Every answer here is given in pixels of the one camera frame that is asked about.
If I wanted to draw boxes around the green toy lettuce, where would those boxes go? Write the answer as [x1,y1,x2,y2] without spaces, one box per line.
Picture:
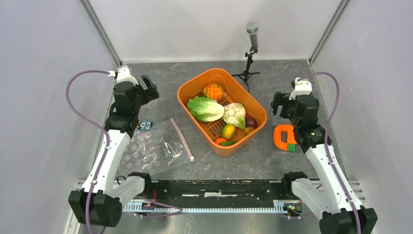
[187,96,225,122]

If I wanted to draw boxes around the clear dotted zip top bag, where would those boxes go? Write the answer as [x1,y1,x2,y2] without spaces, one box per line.
[118,118,195,176]

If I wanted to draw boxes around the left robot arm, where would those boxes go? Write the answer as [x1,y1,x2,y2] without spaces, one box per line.
[65,73,159,233]

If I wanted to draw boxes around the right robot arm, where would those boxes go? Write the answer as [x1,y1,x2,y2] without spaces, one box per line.
[271,92,378,234]

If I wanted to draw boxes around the dark red toy fruit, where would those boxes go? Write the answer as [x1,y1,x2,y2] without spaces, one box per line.
[245,117,258,129]

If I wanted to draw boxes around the blue owl sticker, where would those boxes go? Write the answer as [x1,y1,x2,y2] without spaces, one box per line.
[137,120,153,131]

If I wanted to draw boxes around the small yellow toy fruit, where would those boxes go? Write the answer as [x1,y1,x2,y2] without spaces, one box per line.
[244,127,255,136]

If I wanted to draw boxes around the black microphone tripod stand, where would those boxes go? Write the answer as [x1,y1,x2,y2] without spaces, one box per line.
[231,47,260,92]

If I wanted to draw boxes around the white toy cabbage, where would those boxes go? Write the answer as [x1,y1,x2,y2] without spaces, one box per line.
[223,103,246,130]

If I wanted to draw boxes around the yellow green toy mango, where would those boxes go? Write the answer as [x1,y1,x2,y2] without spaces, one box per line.
[221,124,236,140]

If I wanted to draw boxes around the orange toy pineapple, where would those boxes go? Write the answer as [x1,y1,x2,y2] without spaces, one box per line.
[202,83,225,101]

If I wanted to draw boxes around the green toy cucumber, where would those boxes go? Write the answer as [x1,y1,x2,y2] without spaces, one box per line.
[219,141,237,147]

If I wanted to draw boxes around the orange toy carrot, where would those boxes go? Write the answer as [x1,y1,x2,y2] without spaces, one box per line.
[214,137,227,145]

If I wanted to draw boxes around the grey microphone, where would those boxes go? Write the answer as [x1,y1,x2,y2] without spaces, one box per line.
[246,21,259,49]

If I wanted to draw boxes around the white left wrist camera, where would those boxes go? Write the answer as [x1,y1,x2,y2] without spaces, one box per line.
[116,65,139,85]

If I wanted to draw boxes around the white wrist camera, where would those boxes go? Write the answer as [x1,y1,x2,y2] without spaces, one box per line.
[289,78,312,100]
[116,65,139,85]

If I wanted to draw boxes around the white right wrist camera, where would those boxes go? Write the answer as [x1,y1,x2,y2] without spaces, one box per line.
[289,78,312,100]

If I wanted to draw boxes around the orange toy handle block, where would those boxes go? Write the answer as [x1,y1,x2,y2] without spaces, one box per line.
[273,124,298,153]

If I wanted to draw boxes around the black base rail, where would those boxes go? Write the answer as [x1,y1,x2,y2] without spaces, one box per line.
[77,178,367,215]

